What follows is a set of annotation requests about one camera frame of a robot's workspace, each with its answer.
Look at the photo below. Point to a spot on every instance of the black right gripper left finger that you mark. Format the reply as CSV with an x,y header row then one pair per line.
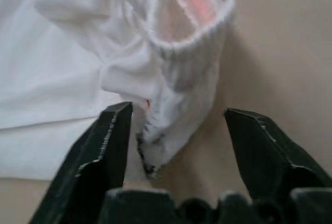
x,y
98,161

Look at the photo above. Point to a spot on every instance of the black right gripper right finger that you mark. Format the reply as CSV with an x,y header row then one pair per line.
x,y
259,161

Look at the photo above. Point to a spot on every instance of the white shorts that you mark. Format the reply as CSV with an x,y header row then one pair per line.
x,y
77,53

